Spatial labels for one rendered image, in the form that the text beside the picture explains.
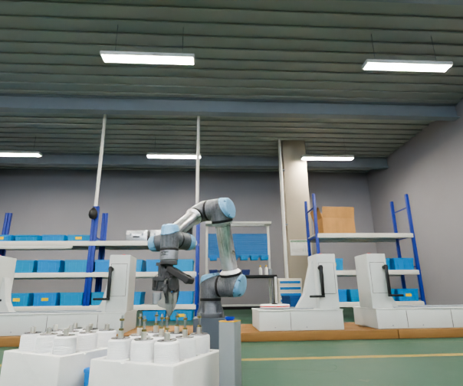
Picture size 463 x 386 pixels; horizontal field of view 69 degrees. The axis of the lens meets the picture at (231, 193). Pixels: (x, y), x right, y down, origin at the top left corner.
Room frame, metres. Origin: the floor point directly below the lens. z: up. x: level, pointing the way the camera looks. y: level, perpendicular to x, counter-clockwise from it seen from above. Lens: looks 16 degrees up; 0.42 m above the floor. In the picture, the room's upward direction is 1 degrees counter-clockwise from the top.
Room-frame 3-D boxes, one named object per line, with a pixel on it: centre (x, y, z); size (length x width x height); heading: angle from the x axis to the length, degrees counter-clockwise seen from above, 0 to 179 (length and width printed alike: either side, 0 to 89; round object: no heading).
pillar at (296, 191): (7.90, -1.51, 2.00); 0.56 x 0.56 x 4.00; 4
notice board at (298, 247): (7.61, -1.53, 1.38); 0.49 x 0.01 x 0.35; 94
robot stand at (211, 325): (1.98, 0.12, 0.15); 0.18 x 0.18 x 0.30; 4
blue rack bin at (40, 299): (6.09, 3.11, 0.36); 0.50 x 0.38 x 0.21; 4
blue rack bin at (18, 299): (6.05, 3.55, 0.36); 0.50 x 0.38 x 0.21; 4
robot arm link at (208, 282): (1.98, 0.12, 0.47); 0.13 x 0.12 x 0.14; 63
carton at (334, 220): (6.45, -1.94, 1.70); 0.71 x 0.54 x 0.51; 97
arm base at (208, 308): (1.98, 0.12, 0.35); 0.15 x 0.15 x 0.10
